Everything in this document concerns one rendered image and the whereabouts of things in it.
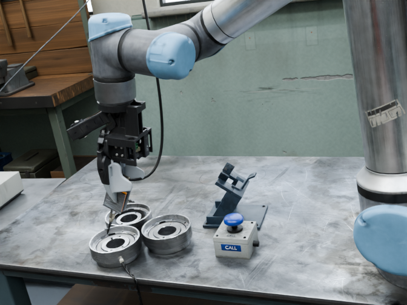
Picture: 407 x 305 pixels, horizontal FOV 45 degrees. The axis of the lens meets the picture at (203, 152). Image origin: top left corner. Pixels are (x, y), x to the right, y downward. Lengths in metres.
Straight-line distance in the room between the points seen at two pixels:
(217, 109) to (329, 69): 0.63
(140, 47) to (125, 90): 0.11
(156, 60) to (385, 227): 0.42
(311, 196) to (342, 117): 1.40
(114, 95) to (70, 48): 1.97
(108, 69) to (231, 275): 0.43
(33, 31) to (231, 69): 1.13
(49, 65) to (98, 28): 2.11
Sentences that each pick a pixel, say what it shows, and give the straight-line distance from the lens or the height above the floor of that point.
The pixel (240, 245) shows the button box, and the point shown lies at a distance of 0.96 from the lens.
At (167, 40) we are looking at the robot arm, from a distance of 0.80.
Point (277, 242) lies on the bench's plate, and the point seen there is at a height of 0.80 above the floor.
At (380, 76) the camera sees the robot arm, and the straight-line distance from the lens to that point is 0.64.
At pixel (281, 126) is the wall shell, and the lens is 2.62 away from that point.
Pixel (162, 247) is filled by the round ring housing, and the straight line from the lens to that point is 1.01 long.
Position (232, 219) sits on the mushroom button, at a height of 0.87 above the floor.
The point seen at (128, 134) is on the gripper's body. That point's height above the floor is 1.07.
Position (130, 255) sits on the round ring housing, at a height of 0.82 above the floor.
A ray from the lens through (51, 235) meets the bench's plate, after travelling 1.22.
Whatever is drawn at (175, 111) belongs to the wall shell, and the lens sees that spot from 2.78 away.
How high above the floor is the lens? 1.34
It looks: 21 degrees down
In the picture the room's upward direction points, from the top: 8 degrees counter-clockwise
